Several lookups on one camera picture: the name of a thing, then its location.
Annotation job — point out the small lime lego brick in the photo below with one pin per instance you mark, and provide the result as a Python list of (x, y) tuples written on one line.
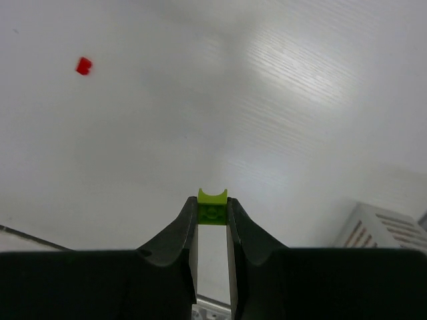
[(212, 209)]

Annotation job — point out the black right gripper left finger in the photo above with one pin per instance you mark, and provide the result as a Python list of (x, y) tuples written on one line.
[(155, 281)]

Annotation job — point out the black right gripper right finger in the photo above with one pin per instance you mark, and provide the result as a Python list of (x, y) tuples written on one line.
[(269, 280)]

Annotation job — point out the tiny red lego piece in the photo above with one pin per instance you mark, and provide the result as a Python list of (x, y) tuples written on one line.
[(84, 66)]

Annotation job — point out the white right slotted bin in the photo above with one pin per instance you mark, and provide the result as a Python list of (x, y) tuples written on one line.
[(373, 227)]

